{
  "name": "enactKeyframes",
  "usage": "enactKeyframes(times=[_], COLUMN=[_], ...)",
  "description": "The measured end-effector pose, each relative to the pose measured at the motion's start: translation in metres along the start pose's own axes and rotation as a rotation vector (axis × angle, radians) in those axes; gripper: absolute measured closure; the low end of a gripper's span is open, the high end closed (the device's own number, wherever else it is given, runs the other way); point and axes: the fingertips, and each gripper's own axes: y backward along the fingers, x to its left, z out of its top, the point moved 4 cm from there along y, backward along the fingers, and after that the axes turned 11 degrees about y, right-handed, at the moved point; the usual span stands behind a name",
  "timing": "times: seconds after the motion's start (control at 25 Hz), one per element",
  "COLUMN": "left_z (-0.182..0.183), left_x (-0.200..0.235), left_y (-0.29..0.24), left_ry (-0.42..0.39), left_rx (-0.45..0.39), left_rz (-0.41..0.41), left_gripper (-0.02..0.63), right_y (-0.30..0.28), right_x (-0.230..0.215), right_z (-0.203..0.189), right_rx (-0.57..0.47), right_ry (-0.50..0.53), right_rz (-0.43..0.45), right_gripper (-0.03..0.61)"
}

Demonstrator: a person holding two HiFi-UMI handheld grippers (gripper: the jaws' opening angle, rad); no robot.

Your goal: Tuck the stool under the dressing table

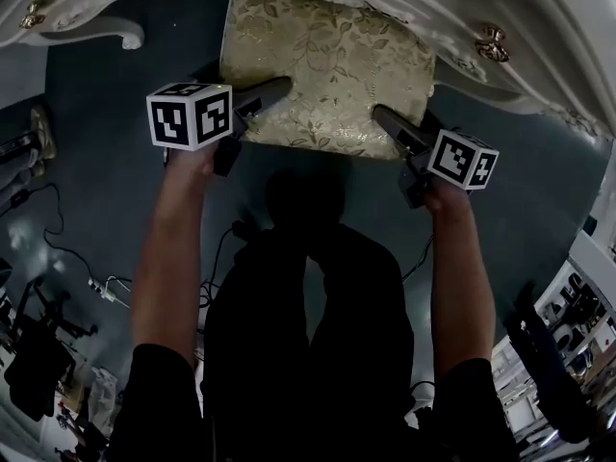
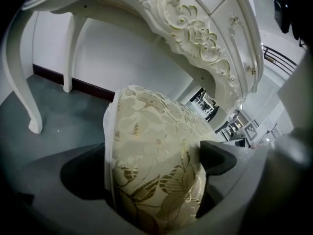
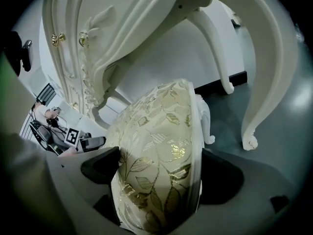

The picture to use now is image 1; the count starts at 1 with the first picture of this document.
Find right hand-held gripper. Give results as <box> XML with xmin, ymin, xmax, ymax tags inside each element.
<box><xmin>373</xmin><ymin>105</ymin><xmax>501</xmax><ymax>210</ymax></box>

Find gold floral upholstered stool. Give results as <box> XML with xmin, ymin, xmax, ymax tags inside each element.
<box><xmin>218</xmin><ymin>0</ymin><xmax>437</xmax><ymax>160</ymax></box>

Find white ornate dressing table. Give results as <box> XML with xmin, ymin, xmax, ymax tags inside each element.
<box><xmin>0</xmin><ymin>0</ymin><xmax>616</xmax><ymax>140</ymax></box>

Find white power strip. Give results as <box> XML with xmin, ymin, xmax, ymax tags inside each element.
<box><xmin>88</xmin><ymin>275</ymin><xmax>120</xmax><ymax>303</ymax></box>

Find gold drawer knob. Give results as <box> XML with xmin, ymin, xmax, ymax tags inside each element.
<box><xmin>475</xmin><ymin>24</ymin><xmax>511</xmax><ymax>64</ymax></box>
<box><xmin>18</xmin><ymin>0</ymin><xmax>49</xmax><ymax>30</ymax></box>

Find person's black shirt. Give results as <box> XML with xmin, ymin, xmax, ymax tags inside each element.
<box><xmin>106</xmin><ymin>343</ymin><xmax>520</xmax><ymax>462</ymax></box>

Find person's legs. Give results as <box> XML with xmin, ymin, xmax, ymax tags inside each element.
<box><xmin>201</xmin><ymin>170</ymin><xmax>416</xmax><ymax>462</ymax></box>

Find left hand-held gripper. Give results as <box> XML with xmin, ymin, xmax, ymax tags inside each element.
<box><xmin>145</xmin><ymin>75</ymin><xmax>294</xmax><ymax>178</ymax></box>

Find black office chair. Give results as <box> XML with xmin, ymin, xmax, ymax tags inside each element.
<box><xmin>2</xmin><ymin>276</ymin><xmax>98</xmax><ymax>424</ymax></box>

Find black floor cable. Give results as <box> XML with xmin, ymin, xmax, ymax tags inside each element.
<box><xmin>41</xmin><ymin>183</ymin><xmax>98</xmax><ymax>283</ymax></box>

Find person's left forearm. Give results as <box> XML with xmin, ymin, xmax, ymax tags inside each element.
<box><xmin>130</xmin><ymin>144</ymin><xmax>218</xmax><ymax>366</ymax></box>

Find person's right forearm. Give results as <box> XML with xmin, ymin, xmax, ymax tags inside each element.
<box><xmin>422</xmin><ymin>180</ymin><xmax>498</xmax><ymax>380</ymax></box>

